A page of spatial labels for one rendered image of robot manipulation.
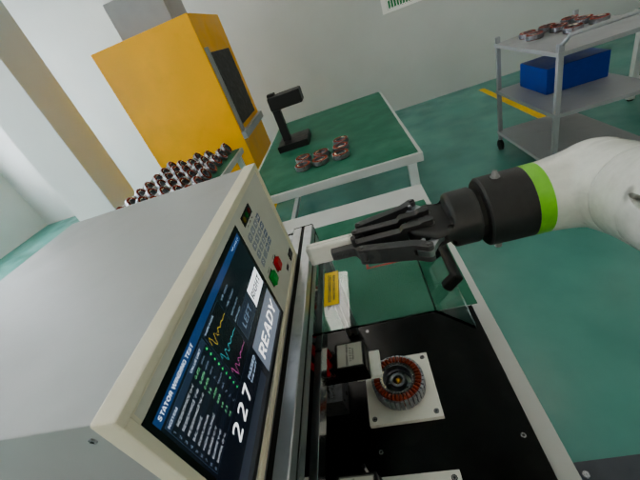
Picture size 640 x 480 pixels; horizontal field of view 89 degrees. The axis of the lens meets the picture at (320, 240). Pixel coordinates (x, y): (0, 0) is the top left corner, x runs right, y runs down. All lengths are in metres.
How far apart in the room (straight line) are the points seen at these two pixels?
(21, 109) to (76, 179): 0.74
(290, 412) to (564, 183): 0.42
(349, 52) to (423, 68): 1.13
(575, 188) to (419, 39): 5.25
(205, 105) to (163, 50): 0.60
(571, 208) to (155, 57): 3.88
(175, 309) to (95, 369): 0.07
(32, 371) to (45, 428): 0.08
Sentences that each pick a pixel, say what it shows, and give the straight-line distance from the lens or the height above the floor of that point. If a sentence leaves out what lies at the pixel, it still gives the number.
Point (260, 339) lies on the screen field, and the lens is 0.44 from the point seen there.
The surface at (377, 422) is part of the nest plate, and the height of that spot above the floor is 0.78.
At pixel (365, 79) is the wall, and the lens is 5.58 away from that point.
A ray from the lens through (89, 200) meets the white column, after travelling 4.42.
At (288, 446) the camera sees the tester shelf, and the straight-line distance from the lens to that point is 0.43.
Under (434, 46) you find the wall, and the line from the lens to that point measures 5.71.
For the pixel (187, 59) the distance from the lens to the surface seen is 3.93.
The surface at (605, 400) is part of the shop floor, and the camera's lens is 1.76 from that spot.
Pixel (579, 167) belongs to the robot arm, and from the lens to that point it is 0.48.
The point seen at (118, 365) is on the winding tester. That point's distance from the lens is 0.30.
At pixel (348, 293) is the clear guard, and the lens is 0.61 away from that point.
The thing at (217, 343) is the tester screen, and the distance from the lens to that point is 0.35.
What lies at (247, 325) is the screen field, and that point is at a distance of 0.41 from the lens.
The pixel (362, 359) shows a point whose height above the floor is 0.92.
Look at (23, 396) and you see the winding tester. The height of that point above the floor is 1.32.
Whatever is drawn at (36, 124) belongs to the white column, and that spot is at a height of 1.57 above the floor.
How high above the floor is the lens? 1.47
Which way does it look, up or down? 31 degrees down
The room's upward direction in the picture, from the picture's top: 22 degrees counter-clockwise
